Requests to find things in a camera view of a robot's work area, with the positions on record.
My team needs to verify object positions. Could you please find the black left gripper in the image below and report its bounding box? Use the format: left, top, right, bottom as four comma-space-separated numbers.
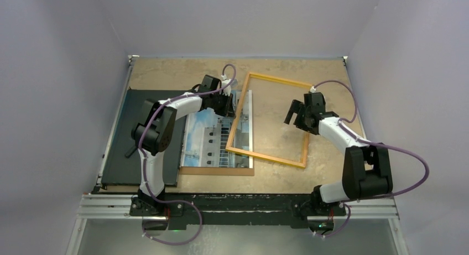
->
210, 92, 236, 119

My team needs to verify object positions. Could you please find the building and sky photo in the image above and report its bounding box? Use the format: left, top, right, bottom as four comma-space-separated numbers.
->
181, 90, 253, 170

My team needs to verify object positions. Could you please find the yellow wooden picture frame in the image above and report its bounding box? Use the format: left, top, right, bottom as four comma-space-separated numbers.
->
225, 71, 314, 169

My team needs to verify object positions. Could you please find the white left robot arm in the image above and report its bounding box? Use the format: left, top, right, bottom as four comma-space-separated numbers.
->
131, 75, 237, 216

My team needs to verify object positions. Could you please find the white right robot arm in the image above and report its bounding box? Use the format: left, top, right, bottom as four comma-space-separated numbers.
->
284, 92, 393, 215

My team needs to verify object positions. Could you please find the brown backing board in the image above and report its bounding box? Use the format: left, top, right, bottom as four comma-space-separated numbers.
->
179, 166, 254, 176

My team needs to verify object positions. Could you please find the black flat box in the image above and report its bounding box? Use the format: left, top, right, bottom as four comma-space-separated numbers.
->
101, 89, 186, 187

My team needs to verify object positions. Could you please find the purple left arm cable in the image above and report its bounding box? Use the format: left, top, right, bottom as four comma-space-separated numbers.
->
138, 64, 237, 247

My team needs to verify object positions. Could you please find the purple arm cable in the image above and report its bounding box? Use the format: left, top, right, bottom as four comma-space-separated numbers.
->
138, 64, 237, 247
310, 80, 430, 240

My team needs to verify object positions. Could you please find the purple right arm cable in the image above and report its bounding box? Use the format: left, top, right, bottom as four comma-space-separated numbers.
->
310, 80, 430, 240

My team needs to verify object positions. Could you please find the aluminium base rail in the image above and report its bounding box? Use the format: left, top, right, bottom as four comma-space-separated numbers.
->
78, 193, 398, 230

